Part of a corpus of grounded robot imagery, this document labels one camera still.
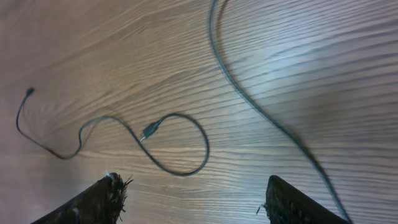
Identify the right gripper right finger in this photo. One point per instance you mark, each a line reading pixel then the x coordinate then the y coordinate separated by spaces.
pixel 287 205

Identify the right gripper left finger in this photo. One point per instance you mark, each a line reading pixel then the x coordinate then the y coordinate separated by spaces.
pixel 100 203

